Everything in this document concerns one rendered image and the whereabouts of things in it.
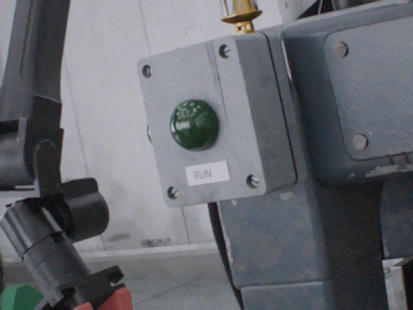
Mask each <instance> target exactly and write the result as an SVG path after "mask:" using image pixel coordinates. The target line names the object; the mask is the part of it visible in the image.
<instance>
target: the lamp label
mask: <svg viewBox="0 0 413 310"><path fill-rule="evenodd" d="M185 171H186V175H187V181H188V185H189V186H193V185H203V184H209V183H214V182H223V181H229V180H230V176H229V169H228V165H227V161H226V160H224V161H219V162H210V163H206V164H200V165H191V166H187V167H185Z"/></svg>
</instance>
